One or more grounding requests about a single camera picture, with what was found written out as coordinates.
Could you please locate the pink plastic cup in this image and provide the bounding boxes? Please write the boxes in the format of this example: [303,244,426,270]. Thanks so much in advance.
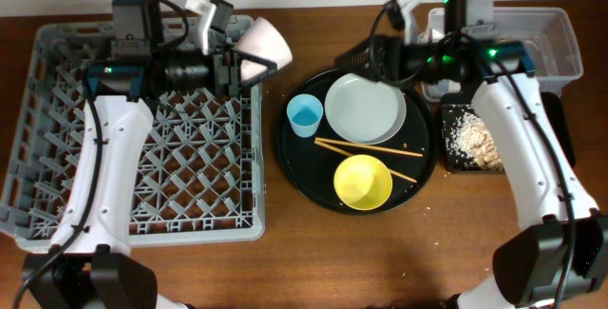
[234,17,293,70]

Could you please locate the light blue plastic cup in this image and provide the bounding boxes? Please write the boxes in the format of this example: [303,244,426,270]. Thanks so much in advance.
[286,94,324,138]

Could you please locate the food scraps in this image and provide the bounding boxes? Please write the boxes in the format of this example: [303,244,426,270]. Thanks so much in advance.
[446,111,504,172]

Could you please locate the yellow plastic bowl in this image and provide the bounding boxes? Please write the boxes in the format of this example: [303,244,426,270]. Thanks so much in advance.
[333,155,393,211]

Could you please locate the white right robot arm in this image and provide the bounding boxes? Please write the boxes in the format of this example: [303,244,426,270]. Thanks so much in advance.
[334,32,607,308]

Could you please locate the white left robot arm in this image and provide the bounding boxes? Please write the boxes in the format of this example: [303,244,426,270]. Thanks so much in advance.
[12,48,292,308]

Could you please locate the grey dishwasher rack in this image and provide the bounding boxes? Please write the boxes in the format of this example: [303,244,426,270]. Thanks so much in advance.
[1,21,265,252]

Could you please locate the grey round plate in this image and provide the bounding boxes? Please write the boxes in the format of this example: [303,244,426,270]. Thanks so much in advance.
[324,73,408,145]

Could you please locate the black rectangular tray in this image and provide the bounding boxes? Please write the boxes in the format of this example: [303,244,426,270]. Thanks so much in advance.
[440,92,577,174]

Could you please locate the round black tray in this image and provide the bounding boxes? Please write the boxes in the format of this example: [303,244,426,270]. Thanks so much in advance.
[275,69,438,215]

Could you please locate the wooden chopstick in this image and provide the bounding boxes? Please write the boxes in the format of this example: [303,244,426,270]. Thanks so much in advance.
[314,137,424,157]
[314,140,417,183]

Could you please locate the clear plastic bin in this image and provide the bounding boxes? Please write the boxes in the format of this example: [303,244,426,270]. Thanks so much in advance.
[417,7,585,104]

